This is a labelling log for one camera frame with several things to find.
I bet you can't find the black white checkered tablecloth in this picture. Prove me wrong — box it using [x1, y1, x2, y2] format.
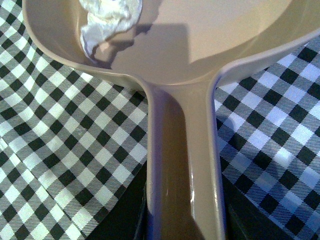
[0, 0, 320, 240]

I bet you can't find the beige plastic dustpan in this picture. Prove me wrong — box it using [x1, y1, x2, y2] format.
[22, 0, 320, 240]

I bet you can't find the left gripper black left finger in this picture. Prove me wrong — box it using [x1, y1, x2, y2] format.
[87, 163, 147, 240]

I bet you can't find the white paper trash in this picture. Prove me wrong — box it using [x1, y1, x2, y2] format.
[79, 0, 143, 58]

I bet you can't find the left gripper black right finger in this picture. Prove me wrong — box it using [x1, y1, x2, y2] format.
[222, 176, 283, 240]

